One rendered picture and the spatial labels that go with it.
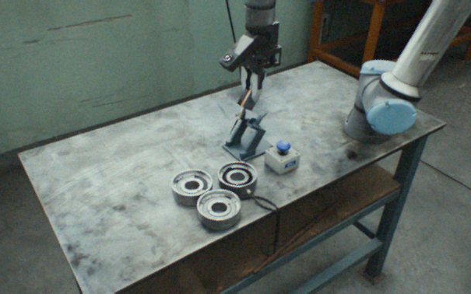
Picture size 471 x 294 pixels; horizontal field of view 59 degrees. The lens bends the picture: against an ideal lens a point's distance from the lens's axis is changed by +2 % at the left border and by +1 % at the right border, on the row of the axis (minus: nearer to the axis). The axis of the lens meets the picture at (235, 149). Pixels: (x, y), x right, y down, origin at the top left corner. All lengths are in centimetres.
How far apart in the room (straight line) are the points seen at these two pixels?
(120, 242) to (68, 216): 16
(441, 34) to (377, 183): 67
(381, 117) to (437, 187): 150
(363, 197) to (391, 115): 46
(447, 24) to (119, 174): 89
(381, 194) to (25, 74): 188
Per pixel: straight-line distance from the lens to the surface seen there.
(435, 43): 111
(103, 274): 95
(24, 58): 248
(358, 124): 133
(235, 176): 112
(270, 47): 111
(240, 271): 124
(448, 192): 260
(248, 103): 114
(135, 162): 122
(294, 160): 116
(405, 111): 114
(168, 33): 271
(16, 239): 228
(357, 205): 149
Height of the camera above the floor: 153
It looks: 36 degrees down
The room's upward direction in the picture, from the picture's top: 1 degrees clockwise
